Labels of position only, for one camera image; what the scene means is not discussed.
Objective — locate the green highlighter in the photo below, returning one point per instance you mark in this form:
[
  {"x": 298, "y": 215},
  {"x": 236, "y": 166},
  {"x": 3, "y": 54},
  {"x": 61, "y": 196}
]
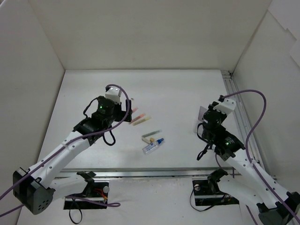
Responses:
[{"x": 151, "y": 133}]

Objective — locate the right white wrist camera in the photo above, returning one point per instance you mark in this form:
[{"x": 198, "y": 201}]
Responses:
[{"x": 225, "y": 105}]

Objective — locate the brown orange highlighter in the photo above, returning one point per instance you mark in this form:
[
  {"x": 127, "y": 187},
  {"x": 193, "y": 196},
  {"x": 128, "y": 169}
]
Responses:
[{"x": 137, "y": 118}]

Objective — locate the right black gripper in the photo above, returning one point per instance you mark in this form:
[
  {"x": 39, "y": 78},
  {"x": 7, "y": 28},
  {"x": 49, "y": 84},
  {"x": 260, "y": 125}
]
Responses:
[{"x": 209, "y": 116}]

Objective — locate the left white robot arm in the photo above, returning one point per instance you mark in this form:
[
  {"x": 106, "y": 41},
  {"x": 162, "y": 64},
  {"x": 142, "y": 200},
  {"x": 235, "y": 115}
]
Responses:
[{"x": 36, "y": 187}]

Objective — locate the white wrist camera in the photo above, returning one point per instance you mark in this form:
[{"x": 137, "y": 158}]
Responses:
[
  {"x": 225, "y": 105},
  {"x": 114, "y": 94}
]

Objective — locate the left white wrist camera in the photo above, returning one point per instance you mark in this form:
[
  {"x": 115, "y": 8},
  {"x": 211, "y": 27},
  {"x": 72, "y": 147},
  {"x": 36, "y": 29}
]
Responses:
[{"x": 114, "y": 94}]

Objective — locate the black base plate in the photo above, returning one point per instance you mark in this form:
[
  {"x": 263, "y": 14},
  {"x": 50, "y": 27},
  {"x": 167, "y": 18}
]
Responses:
[
  {"x": 99, "y": 193},
  {"x": 203, "y": 196}
]

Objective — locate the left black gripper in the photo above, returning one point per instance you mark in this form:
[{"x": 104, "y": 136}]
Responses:
[{"x": 127, "y": 110}]

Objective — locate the clear blue spray bottle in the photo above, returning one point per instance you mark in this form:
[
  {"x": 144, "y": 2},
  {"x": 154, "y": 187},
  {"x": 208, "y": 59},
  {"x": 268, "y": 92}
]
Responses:
[{"x": 152, "y": 146}]

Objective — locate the front aluminium rail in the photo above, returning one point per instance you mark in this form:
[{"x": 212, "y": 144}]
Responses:
[{"x": 141, "y": 172}]

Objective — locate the white container box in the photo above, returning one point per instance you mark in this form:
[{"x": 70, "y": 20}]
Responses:
[{"x": 199, "y": 118}]

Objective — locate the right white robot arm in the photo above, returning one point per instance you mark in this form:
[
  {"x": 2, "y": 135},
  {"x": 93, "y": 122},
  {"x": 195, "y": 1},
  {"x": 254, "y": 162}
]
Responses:
[{"x": 276, "y": 205}]

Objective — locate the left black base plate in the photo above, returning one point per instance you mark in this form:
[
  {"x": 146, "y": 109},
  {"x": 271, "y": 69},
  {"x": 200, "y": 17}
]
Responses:
[{"x": 99, "y": 193}]

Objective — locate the yellow highlighter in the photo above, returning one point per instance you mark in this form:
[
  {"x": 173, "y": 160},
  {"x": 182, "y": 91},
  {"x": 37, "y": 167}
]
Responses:
[{"x": 141, "y": 121}]

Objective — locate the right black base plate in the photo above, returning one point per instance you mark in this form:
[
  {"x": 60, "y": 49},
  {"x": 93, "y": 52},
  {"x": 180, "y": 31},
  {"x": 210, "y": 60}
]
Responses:
[{"x": 203, "y": 196}]

